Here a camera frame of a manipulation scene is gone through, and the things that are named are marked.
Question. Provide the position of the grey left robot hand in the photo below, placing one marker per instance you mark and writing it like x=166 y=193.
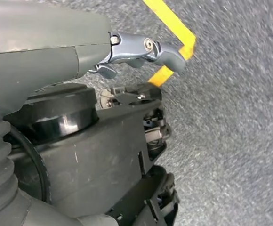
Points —
x=32 y=50

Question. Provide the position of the yellow floor tape marking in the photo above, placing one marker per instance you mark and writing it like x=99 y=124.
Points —
x=174 y=25

